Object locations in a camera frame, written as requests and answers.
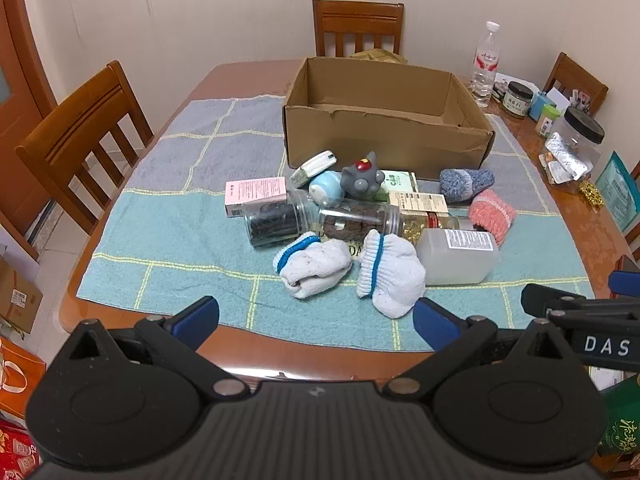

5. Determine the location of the green lid small bottle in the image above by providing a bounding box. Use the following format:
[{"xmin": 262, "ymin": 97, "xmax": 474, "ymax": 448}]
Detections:
[{"xmin": 537, "ymin": 106, "xmax": 562, "ymax": 137}]

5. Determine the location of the white plastic bottle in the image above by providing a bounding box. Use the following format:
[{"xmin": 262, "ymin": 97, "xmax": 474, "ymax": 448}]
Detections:
[{"xmin": 415, "ymin": 228, "xmax": 501, "ymax": 286}]

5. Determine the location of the white sock thin blue stripe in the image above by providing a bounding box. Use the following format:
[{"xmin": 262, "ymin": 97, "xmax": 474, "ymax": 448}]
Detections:
[{"xmin": 356, "ymin": 230, "xmax": 427, "ymax": 319}]

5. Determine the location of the red printed bag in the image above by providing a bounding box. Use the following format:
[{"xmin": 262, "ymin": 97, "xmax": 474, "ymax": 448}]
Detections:
[{"xmin": 0, "ymin": 417, "xmax": 41, "ymax": 480}]

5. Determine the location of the wooden chair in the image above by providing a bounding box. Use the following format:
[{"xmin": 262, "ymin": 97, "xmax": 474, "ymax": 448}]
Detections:
[
  {"xmin": 542, "ymin": 52, "xmax": 610, "ymax": 116},
  {"xmin": 312, "ymin": 0, "xmax": 405, "ymax": 59},
  {"xmin": 15, "ymin": 60, "xmax": 156, "ymax": 236}
]

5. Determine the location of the pink carton box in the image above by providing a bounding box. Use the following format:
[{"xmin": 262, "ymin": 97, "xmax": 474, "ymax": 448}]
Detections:
[{"xmin": 225, "ymin": 177, "xmax": 290, "ymax": 219}]

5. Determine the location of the large clear jar black lid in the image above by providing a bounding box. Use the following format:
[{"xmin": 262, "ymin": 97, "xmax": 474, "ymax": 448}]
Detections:
[{"xmin": 542, "ymin": 106, "xmax": 606, "ymax": 193}]

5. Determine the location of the wooden door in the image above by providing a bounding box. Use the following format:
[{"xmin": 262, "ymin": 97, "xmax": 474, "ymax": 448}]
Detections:
[{"xmin": 0, "ymin": 0, "xmax": 58, "ymax": 156}]

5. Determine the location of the clear jar of brown cookies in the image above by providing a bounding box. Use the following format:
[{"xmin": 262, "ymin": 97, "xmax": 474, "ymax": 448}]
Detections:
[{"xmin": 317, "ymin": 199, "xmax": 405, "ymax": 242}]

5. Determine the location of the teal packet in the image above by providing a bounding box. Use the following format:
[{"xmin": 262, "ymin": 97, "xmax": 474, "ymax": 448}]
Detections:
[{"xmin": 595, "ymin": 151, "xmax": 639, "ymax": 231}]

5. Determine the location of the orange bag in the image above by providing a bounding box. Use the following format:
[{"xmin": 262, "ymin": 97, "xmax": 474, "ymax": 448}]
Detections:
[{"xmin": 0, "ymin": 337, "xmax": 47, "ymax": 419}]

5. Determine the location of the banded small tissue pack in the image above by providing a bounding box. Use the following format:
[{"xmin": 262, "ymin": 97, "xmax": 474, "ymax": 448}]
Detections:
[{"xmin": 291, "ymin": 150, "xmax": 338, "ymax": 189}]

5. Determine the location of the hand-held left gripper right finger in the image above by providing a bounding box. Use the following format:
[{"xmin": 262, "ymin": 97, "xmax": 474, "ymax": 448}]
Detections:
[{"xmin": 383, "ymin": 297, "xmax": 576, "ymax": 402}]

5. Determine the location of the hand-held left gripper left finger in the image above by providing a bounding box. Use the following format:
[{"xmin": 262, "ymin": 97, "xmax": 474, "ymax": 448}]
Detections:
[{"xmin": 67, "ymin": 296, "xmax": 251, "ymax": 402}]

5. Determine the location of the black lid jar green label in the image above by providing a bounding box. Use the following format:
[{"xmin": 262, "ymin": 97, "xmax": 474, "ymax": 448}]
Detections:
[{"xmin": 505, "ymin": 81, "xmax": 535, "ymax": 120}]

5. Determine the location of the closed cardboard box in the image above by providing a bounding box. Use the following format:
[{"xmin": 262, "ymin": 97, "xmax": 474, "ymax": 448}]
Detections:
[{"xmin": 0, "ymin": 255, "xmax": 44, "ymax": 334}]

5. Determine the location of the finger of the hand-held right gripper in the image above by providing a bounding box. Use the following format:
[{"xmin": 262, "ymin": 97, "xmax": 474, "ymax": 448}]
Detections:
[
  {"xmin": 520, "ymin": 284, "xmax": 640, "ymax": 330},
  {"xmin": 607, "ymin": 256, "xmax": 640, "ymax": 300}
]

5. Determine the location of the clear water bottle red label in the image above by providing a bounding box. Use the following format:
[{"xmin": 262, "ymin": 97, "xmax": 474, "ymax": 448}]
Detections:
[{"xmin": 469, "ymin": 21, "xmax": 502, "ymax": 108}]

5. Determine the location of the white sock thick blue band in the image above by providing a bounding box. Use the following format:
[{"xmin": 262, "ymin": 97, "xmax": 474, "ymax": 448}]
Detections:
[{"xmin": 272, "ymin": 231, "xmax": 353, "ymax": 301}]

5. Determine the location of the jar with dark contents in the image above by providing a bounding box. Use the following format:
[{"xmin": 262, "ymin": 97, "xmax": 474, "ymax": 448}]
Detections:
[{"xmin": 242, "ymin": 189, "xmax": 323, "ymax": 250}]

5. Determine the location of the light blue round toy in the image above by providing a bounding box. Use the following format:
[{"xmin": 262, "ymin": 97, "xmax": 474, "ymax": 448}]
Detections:
[{"xmin": 308, "ymin": 170, "xmax": 347, "ymax": 206}]

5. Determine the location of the cardboard box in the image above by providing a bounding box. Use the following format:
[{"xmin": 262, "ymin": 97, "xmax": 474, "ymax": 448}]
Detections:
[
  {"xmin": 0, "ymin": 255, "xmax": 44, "ymax": 334},
  {"xmin": 282, "ymin": 56, "xmax": 496, "ymax": 181}
]

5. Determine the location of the blue checked towel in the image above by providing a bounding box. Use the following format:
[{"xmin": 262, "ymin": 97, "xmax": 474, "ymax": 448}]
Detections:
[{"xmin": 75, "ymin": 95, "xmax": 596, "ymax": 353}]

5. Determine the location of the small bottle with gold contents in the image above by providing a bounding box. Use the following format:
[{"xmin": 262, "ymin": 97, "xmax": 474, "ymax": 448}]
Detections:
[{"xmin": 400, "ymin": 211, "xmax": 473, "ymax": 246}]

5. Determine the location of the beige carton box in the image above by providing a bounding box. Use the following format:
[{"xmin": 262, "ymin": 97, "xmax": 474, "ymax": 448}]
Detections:
[{"xmin": 387, "ymin": 191, "xmax": 449, "ymax": 216}]

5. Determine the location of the green printed bag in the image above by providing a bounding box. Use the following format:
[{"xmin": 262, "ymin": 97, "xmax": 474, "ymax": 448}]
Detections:
[{"xmin": 597, "ymin": 372, "xmax": 640, "ymax": 459}]

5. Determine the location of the yellow cloth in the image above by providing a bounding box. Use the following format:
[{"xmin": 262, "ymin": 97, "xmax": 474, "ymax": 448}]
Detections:
[{"xmin": 350, "ymin": 49, "xmax": 408, "ymax": 64}]

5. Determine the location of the pink sock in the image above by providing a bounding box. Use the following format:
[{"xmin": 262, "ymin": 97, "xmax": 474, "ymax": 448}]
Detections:
[{"xmin": 468, "ymin": 188, "xmax": 518, "ymax": 247}]

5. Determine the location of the grey toy figure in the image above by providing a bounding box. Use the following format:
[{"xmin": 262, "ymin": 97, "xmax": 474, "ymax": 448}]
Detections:
[{"xmin": 341, "ymin": 150, "xmax": 386, "ymax": 199}]

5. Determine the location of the light blue small box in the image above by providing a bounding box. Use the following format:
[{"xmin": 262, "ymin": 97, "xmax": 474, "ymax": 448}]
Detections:
[{"xmin": 529, "ymin": 92, "xmax": 556, "ymax": 122}]

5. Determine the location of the silver foil pill strip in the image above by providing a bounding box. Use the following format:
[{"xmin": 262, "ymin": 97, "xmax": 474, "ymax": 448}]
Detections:
[{"xmin": 545, "ymin": 132, "xmax": 589, "ymax": 180}]

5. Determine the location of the blue grey sock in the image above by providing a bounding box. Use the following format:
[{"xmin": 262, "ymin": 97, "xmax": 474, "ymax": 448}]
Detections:
[{"xmin": 439, "ymin": 167, "xmax": 496, "ymax": 204}]

